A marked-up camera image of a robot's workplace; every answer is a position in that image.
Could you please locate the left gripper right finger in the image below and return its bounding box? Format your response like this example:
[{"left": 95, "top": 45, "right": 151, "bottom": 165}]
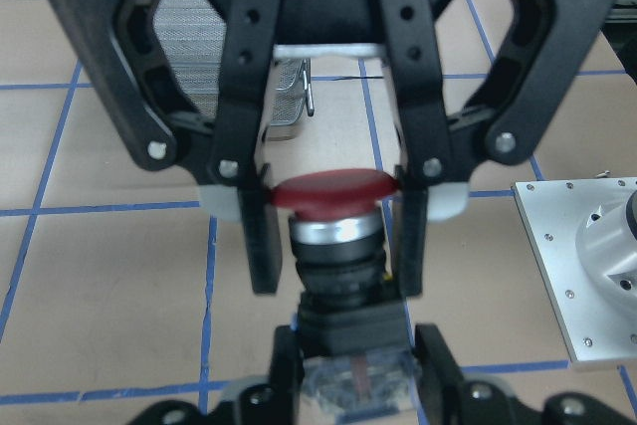
[{"left": 376, "top": 0, "right": 615, "bottom": 298}]

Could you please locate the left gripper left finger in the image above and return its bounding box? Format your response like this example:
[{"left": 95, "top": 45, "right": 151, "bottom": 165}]
[{"left": 49, "top": 0, "right": 283, "bottom": 295}]

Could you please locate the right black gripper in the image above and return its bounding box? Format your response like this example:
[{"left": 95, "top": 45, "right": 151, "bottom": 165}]
[{"left": 129, "top": 323, "right": 636, "bottom": 425}]

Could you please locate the red emergency stop button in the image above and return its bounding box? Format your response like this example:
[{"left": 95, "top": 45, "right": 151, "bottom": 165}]
[{"left": 268, "top": 168, "right": 414, "bottom": 411}]

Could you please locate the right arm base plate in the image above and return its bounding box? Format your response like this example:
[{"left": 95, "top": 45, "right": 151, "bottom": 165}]
[{"left": 513, "top": 177, "right": 636, "bottom": 367}]

